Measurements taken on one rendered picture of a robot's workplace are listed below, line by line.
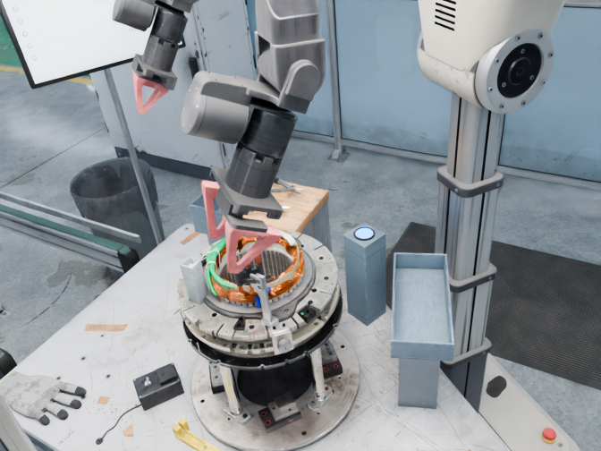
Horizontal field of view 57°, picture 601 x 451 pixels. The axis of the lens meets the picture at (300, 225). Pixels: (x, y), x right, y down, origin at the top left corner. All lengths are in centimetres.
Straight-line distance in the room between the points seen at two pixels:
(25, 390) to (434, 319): 95
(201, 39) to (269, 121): 260
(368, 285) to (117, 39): 115
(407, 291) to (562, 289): 168
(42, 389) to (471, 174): 108
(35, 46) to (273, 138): 135
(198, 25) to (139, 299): 191
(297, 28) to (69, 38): 138
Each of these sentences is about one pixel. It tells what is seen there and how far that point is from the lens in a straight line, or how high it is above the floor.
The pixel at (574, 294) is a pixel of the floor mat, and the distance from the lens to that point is 277.
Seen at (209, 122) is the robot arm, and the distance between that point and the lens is 61.
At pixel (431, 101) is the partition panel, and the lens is 331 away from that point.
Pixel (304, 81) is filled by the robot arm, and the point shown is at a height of 159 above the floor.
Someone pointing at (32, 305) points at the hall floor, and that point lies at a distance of 310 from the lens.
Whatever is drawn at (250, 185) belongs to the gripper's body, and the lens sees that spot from 66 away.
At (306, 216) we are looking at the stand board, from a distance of 130.
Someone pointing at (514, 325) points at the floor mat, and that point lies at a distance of 255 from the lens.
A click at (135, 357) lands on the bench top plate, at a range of 147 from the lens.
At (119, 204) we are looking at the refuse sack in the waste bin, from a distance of 262.
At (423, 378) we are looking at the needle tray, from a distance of 119.
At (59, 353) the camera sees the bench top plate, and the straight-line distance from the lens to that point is 157.
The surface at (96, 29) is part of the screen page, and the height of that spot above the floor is 136.
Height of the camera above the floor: 181
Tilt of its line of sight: 36 degrees down
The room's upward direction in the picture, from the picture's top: 7 degrees counter-clockwise
